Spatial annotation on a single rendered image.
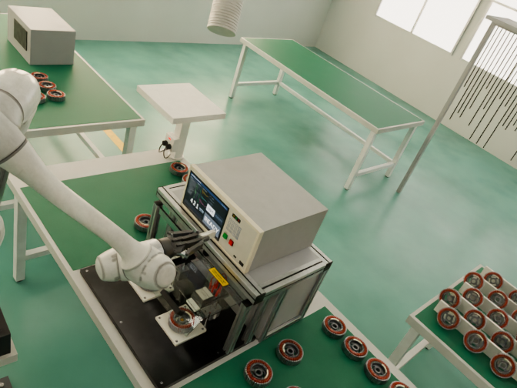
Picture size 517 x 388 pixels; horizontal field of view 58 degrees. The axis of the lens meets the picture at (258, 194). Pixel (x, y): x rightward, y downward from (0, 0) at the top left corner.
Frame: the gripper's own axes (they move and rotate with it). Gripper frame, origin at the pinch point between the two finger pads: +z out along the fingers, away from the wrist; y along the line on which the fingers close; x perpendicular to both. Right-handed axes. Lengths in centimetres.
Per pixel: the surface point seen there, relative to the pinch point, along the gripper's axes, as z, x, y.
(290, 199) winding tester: 36.4, 9.9, 3.4
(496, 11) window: 636, 51, -190
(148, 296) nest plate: -7.8, -43.5, -14.3
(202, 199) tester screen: 9.8, 1.5, -17.2
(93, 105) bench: 45, -48, -176
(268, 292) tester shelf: 13.3, -10.9, 25.5
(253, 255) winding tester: 11.1, -1.2, 14.6
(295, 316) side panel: 45, -43, 24
